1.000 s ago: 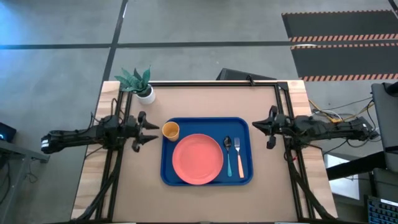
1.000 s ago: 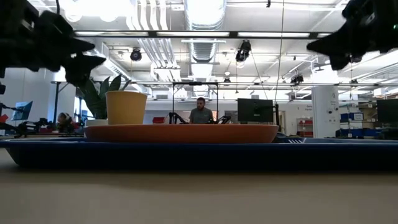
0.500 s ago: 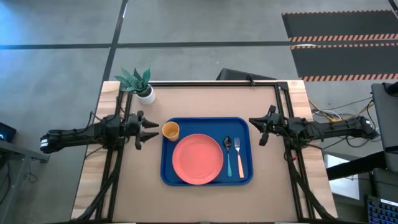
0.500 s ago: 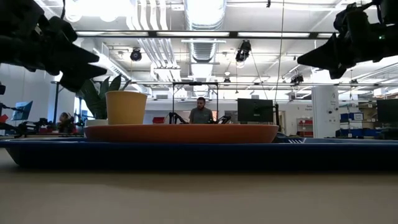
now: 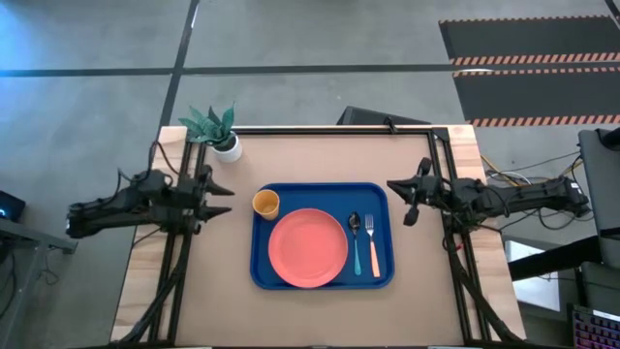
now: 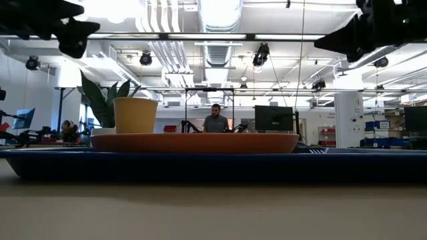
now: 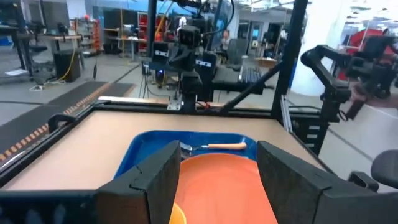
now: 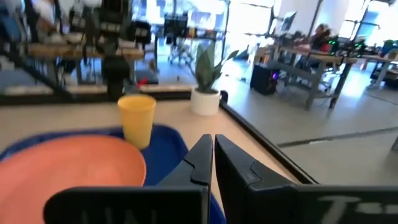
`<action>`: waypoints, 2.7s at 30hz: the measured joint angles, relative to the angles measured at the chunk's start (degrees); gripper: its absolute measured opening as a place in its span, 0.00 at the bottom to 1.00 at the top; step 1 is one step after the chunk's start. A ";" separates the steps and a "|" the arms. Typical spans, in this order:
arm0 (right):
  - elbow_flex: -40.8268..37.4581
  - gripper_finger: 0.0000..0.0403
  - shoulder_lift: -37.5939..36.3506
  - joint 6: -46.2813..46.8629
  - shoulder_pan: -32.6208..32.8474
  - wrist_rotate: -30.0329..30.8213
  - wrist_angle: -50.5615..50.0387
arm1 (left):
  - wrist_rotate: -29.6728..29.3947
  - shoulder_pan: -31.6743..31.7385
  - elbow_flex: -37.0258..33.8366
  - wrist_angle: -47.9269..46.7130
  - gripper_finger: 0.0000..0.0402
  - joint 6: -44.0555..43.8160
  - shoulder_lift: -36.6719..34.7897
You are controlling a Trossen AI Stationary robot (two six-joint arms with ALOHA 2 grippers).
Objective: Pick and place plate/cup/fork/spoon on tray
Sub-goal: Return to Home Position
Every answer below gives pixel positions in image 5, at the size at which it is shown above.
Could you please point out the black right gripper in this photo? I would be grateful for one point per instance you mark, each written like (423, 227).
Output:
(433, 194)

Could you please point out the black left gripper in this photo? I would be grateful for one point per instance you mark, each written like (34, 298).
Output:
(191, 206)

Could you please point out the yellow plastic cup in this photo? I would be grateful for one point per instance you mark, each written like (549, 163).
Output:
(266, 203)

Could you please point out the blue plastic tray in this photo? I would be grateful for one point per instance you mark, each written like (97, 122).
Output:
(329, 196)

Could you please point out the coral round plate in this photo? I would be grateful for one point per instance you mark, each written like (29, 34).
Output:
(307, 247)

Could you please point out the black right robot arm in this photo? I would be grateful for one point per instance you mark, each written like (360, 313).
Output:
(533, 194)

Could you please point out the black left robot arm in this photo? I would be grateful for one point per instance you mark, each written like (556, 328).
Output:
(111, 213)

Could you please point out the snake plant in white pot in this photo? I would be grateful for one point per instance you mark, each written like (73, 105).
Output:
(227, 150)

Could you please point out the black chair backrest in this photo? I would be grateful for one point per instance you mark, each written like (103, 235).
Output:
(368, 116)

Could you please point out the white box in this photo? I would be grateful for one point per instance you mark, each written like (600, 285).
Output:
(533, 293)

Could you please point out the black desk beam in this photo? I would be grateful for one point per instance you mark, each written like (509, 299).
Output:
(557, 257)

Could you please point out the black hazard-striped floor mat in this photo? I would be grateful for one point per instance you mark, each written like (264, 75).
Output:
(533, 94)
(533, 39)

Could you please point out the grey side table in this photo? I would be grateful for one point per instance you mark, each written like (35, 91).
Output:
(29, 237)

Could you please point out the grey desk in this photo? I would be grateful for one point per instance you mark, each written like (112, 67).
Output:
(603, 194)

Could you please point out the black device with blue light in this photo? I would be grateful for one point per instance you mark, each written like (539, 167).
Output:
(9, 206)

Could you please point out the keyboard with coloured keys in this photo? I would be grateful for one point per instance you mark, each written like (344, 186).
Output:
(596, 332)

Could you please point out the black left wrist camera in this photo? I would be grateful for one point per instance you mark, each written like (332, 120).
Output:
(206, 173)

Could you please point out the black aluminium table frame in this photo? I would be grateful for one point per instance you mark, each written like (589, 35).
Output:
(339, 130)

